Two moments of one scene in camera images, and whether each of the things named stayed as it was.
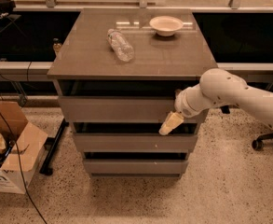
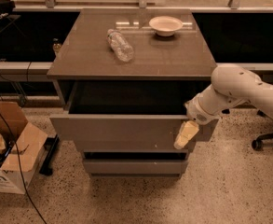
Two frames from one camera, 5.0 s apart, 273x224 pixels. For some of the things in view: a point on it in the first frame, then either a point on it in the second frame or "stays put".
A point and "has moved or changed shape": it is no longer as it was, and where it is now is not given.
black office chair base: [258, 144] stays put
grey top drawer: [119, 109] has moved or changed shape
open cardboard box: [28, 147] stays put
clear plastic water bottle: [120, 45] stays put
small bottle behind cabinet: [56, 44] stays put
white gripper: [183, 105] -> [197, 111]
